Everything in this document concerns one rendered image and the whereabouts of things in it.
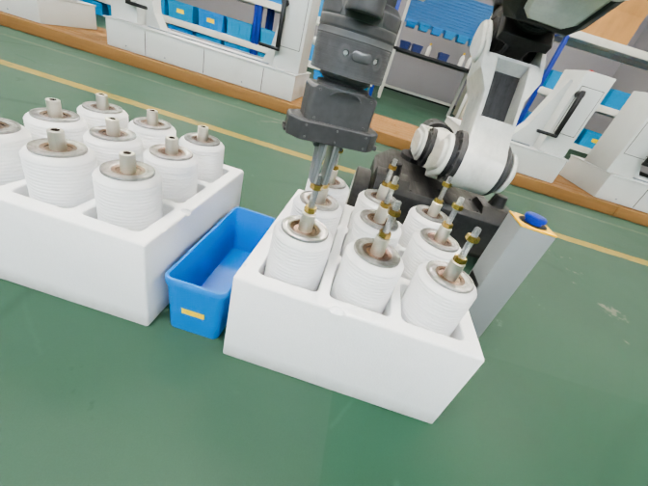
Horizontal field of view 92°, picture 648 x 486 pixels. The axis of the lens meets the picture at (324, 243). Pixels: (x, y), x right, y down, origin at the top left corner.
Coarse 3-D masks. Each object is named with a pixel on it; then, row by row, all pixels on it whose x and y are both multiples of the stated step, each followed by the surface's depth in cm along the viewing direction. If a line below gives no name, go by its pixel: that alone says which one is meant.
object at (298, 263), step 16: (272, 240) 49; (288, 240) 46; (272, 256) 49; (288, 256) 47; (304, 256) 46; (320, 256) 48; (272, 272) 50; (288, 272) 48; (304, 272) 48; (320, 272) 50
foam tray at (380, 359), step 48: (336, 240) 63; (240, 288) 47; (288, 288) 47; (240, 336) 53; (288, 336) 50; (336, 336) 49; (384, 336) 47; (432, 336) 47; (336, 384) 54; (384, 384) 52; (432, 384) 50
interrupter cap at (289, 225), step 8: (288, 216) 50; (296, 216) 51; (288, 224) 49; (296, 224) 50; (320, 224) 51; (288, 232) 46; (296, 232) 47; (304, 232) 48; (312, 232) 49; (320, 232) 49; (328, 232) 49; (304, 240) 46; (312, 240) 46; (320, 240) 47
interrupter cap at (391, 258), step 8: (360, 240) 50; (368, 240) 51; (360, 248) 48; (368, 248) 50; (392, 248) 51; (360, 256) 47; (368, 256) 47; (376, 256) 48; (384, 256) 49; (392, 256) 49; (376, 264) 46; (384, 264) 46; (392, 264) 46
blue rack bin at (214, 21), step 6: (204, 12) 443; (210, 12) 442; (204, 18) 448; (210, 18) 447; (216, 18) 446; (222, 18) 445; (204, 24) 452; (210, 24) 450; (216, 24) 450; (222, 24) 449; (216, 30) 454; (222, 30) 453
